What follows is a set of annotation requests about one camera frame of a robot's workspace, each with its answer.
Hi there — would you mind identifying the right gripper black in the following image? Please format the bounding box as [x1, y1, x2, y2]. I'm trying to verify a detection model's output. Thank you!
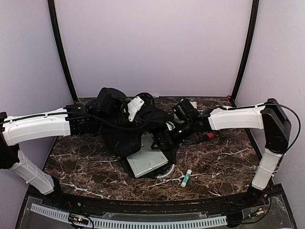
[151, 119, 194, 150]

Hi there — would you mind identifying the grey shrink-wrapped notebook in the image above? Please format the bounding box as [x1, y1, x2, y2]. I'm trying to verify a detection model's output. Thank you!
[126, 133, 168, 178]

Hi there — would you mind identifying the black student backpack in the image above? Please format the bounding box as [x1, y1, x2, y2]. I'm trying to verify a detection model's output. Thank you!
[85, 96, 179, 178]

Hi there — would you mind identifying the white tissue paper bag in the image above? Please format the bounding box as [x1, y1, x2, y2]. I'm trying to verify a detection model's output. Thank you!
[190, 102, 197, 109]

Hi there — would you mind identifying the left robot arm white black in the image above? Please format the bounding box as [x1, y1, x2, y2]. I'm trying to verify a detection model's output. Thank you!
[0, 87, 155, 208]

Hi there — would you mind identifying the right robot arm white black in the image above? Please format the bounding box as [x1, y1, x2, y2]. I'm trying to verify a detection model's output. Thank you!
[152, 98, 292, 207]

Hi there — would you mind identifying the green white glue stick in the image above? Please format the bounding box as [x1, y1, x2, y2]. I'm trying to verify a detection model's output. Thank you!
[181, 169, 192, 187]

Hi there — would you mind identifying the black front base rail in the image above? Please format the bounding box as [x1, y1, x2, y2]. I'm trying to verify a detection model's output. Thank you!
[26, 183, 284, 217]

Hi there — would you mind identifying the white slotted cable duct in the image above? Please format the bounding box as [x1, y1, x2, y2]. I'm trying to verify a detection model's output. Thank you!
[30, 203, 227, 229]

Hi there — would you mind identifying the left black frame post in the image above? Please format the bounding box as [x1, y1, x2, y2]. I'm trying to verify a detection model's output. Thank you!
[47, 0, 78, 103]

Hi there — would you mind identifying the black frame post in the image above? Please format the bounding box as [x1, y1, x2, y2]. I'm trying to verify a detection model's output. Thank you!
[230, 0, 259, 104]
[47, 0, 78, 103]

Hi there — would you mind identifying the right black frame post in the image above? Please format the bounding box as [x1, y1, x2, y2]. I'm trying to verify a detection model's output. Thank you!
[230, 0, 259, 104]

